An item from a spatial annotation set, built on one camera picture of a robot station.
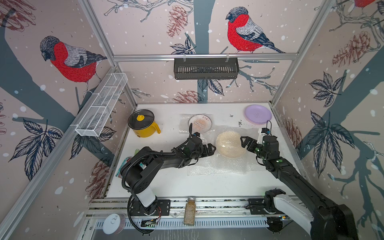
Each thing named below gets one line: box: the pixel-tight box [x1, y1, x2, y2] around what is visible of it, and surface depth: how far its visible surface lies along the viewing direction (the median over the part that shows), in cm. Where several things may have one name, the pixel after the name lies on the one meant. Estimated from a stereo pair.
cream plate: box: [215, 131, 247, 158], surface depth 96 cm
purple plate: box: [244, 104, 272, 125], surface depth 115 cm
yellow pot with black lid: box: [128, 109, 161, 138], surface depth 99 cm
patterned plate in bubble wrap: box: [179, 113, 215, 134], surface depth 112 cm
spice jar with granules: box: [183, 197, 196, 227], surface depth 70 cm
